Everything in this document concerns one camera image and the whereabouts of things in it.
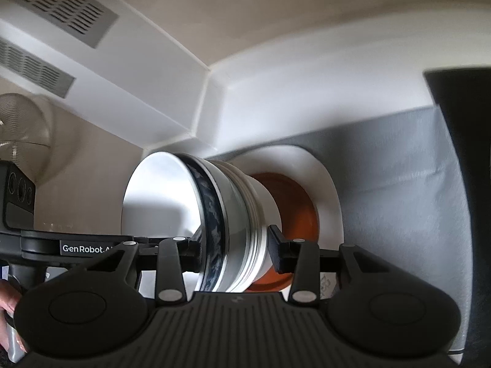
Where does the white ribbed bowl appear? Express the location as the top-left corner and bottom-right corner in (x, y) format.
(230, 163), (284, 288)

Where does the white plate with grey print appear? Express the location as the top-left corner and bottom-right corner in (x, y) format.
(226, 144), (343, 296)

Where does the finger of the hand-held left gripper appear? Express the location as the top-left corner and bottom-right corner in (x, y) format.
(134, 236), (164, 273)

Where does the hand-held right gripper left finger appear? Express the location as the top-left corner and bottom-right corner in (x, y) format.
(90, 234), (203, 303)

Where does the white bowl with blue pattern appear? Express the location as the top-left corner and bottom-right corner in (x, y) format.
(122, 152), (231, 293)

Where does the black cooktop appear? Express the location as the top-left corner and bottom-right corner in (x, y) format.
(424, 67), (491, 368)

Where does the person's left hand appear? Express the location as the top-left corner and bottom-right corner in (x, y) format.
(0, 280), (29, 355)

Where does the wire mesh strainer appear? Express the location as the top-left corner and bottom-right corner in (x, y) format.
(0, 94), (54, 163)

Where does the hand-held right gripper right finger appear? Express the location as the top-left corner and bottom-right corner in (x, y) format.
(269, 224), (388, 303)

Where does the orange-brown plate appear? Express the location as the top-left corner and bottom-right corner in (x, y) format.
(245, 172), (321, 293)

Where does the small grey wall vent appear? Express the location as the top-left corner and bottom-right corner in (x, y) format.
(0, 38), (75, 98)

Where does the grey dish mat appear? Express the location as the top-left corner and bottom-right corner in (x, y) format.
(215, 105), (476, 357)

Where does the large grey wall vent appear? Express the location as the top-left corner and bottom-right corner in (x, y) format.
(6, 0), (119, 49)

